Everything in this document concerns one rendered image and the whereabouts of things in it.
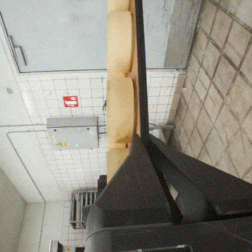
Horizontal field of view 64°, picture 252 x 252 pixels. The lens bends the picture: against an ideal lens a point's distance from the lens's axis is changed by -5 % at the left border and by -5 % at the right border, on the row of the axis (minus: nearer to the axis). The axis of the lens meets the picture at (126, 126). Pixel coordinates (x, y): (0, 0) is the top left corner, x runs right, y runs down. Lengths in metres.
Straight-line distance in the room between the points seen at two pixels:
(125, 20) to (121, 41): 0.02
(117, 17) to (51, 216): 5.21
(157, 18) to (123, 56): 2.25
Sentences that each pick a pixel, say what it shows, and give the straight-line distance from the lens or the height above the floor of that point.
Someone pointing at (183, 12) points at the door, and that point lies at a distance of 2.46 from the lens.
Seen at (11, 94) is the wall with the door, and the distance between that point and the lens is 2.99.
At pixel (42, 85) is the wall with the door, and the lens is 2.78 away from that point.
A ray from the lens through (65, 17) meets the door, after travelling 2.37.
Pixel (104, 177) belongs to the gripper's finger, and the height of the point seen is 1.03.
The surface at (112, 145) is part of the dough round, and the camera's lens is 0.21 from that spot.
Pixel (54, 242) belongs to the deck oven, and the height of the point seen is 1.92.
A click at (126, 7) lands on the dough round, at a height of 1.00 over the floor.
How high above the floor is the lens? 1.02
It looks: 5 degrees down
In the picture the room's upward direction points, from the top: 92 degrees counter-clockwise
